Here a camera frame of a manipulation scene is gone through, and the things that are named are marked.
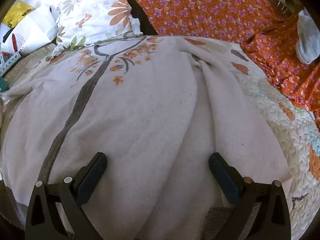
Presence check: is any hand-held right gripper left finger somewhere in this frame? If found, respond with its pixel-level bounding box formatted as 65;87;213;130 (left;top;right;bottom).
25;152;108;240

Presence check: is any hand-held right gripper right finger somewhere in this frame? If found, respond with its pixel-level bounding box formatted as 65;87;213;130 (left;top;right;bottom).
209;152;292;240

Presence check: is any white floral embroidered garment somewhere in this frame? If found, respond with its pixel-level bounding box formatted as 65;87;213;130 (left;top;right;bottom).
0;36;293;240

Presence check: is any quilted patchwork bedspread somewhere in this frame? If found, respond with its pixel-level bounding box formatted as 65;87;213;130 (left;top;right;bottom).
0;36;320;240

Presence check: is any white patterned box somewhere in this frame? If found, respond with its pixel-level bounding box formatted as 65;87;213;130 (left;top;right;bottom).
0;51;22;77

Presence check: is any grey white sock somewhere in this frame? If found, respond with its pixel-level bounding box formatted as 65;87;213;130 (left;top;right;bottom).
295;9;320;64

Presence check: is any white paper bag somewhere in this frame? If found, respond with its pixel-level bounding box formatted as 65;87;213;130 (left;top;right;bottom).
0;4;59;57

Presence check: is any orange floral cloth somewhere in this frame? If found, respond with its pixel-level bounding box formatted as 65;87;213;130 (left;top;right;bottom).
129;0;320;120

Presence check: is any white floral pillow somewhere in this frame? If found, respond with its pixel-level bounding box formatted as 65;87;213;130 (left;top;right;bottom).
54;0;144;53

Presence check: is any yellow plastic bag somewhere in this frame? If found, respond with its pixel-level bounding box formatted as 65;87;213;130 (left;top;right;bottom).
2;0;35;28

